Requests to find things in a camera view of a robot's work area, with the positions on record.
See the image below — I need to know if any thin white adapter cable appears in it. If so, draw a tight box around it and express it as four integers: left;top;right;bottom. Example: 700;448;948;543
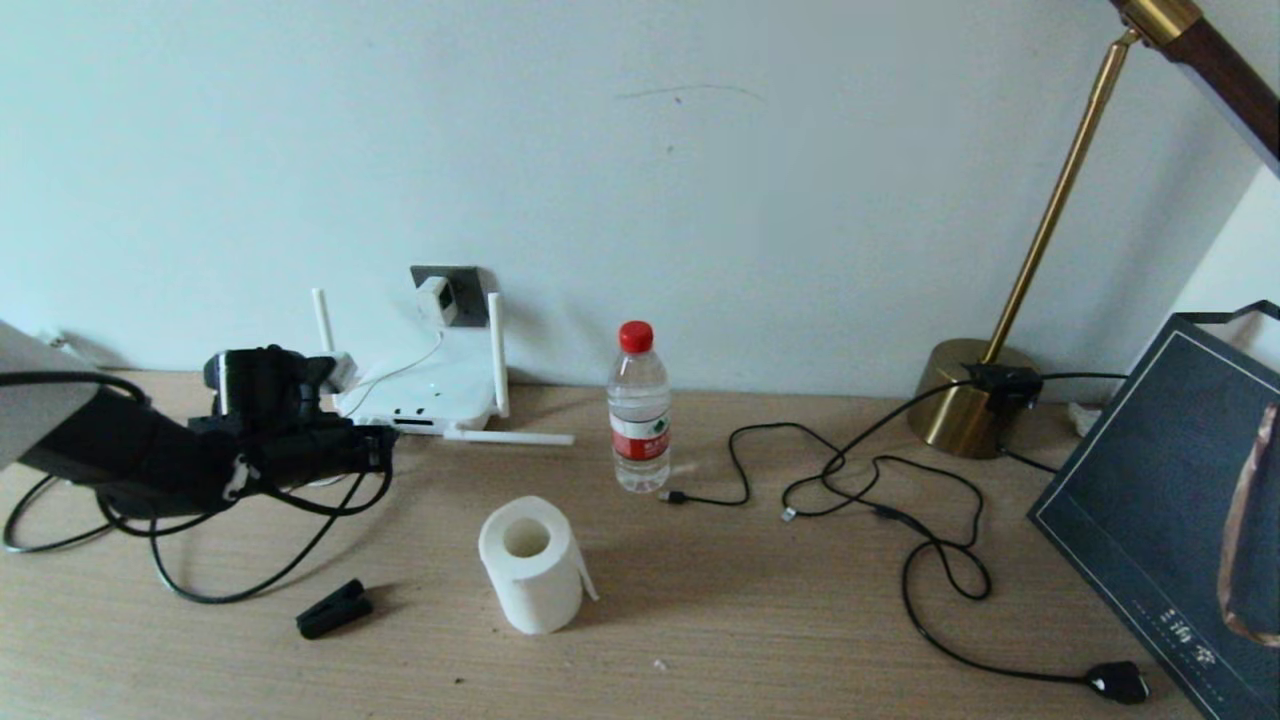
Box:
335;327;447;421

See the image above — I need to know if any white power adapter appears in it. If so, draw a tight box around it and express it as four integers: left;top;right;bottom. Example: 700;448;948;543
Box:
417;276;460;328

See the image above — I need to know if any black ethernet cable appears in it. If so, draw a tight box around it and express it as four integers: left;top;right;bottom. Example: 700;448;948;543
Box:
3;428;397;607

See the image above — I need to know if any white router with antennas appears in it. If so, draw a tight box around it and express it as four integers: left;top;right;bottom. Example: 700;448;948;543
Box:
310;288;577;447

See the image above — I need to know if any small black plastic clip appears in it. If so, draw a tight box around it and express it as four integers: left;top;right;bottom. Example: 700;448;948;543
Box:
295;578;374;642

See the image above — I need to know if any white toilet paper roll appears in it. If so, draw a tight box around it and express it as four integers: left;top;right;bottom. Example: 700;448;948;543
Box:
478;496;599;637

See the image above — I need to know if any clear water bottle red cap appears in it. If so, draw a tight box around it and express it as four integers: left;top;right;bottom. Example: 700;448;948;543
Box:
606;320;672;494

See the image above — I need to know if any brass desk lamp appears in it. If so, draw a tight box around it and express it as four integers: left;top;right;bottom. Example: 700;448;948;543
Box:
905;0;1280;459

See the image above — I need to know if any dark blue gift bag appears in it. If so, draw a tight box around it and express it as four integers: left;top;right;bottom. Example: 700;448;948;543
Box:
1028;300;1280;720

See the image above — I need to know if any black left wrist camera cable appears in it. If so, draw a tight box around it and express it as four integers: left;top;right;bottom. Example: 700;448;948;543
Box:
0;345;394;536

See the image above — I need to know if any grey wall socket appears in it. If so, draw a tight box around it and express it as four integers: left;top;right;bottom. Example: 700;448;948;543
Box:
410;265;493;329

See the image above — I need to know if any black USB cable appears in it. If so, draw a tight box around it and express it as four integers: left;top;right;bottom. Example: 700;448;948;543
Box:
658;422;851;521

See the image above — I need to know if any black lamp power cord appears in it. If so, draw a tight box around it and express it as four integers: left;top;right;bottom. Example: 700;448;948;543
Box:
780;372;1153;706

